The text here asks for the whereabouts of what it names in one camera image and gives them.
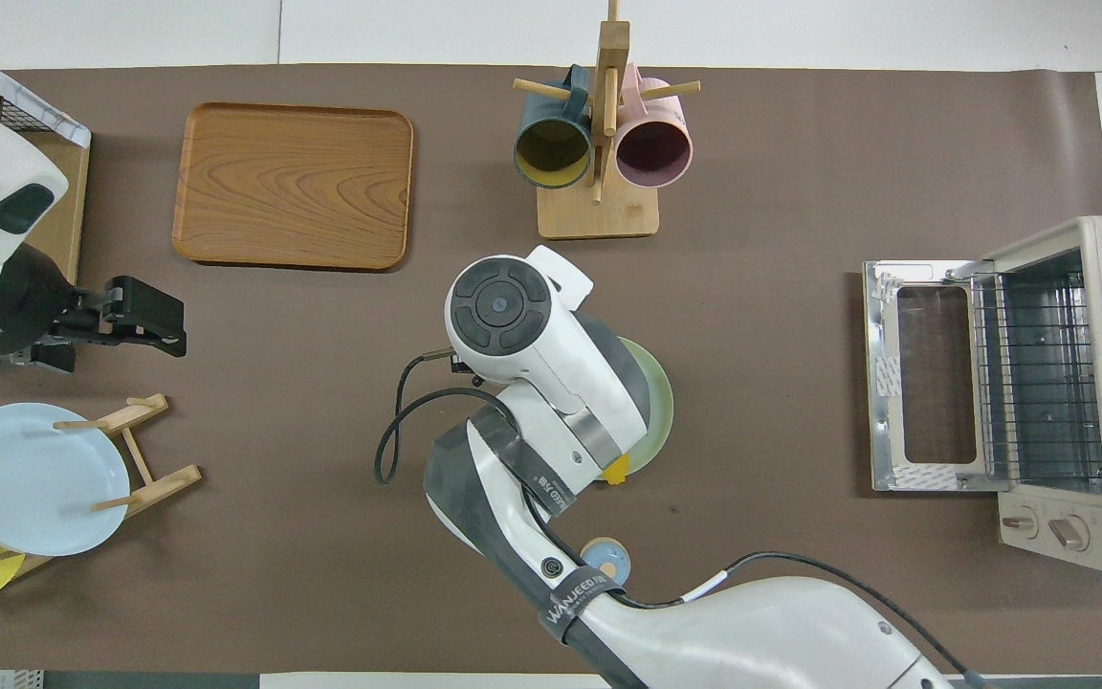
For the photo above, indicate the wooden mug tree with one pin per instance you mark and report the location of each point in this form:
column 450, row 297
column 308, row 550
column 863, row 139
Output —
column 599, row 215

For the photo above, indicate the wooden plate rack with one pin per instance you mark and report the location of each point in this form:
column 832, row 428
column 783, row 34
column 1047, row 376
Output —
column 154, row 483

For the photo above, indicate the brown wooden tray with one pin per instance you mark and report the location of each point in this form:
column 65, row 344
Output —
column 293, row 187

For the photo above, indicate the brown table mat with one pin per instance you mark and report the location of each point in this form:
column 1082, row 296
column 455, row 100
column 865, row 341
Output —
column 752, row 144

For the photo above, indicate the light blue plate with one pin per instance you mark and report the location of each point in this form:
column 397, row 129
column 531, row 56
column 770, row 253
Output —
column 34, row 478

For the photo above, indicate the pale green plate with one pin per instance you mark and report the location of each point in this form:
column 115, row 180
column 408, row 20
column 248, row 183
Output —
column 658, row 411

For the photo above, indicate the small blue lid cork knob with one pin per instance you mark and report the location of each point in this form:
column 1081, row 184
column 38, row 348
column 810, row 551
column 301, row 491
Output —
column 608, row 555

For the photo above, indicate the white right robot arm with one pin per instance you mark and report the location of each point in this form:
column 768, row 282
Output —
column 551, row 383

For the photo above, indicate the dark wooden board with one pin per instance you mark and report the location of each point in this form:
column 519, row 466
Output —
column 68, row 211

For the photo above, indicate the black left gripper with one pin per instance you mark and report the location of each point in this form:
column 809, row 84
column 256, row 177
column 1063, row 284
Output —
column 6, row 301

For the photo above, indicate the pink mug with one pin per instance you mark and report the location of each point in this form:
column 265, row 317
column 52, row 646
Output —
column 654, row 153

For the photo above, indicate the dark blue mug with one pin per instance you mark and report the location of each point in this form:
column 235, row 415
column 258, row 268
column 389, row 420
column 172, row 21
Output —
column 551, row 153

